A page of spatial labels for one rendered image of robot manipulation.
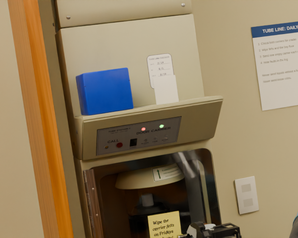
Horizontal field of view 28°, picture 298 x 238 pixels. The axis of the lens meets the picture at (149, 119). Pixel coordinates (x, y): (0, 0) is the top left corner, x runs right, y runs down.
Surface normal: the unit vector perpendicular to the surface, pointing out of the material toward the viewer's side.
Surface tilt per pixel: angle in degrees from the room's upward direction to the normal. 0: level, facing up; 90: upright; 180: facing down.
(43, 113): 90
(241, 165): 90
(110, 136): 135
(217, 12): 90
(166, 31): 90
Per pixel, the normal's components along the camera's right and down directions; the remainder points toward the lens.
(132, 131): 0.29, 0.71
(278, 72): 0.27, 0.01
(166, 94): -0.01, 0.05
